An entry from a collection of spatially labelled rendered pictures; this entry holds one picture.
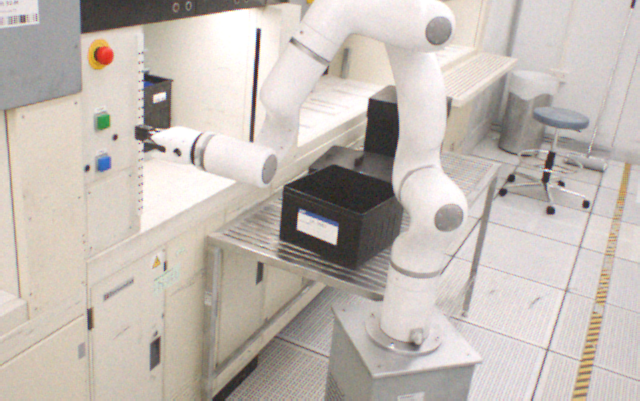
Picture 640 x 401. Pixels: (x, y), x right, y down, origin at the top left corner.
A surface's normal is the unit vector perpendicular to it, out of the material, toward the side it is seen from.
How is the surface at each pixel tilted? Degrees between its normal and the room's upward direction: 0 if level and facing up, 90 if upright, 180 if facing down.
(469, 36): 90
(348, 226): 90
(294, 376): 0
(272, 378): 0
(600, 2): 90
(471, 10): 90
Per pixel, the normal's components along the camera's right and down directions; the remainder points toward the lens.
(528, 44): -0.44, 0.30
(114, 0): 0.89, 0.26
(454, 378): 0.32, 0.40
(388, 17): -0.41, 0.10
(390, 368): 0.10, -0.92
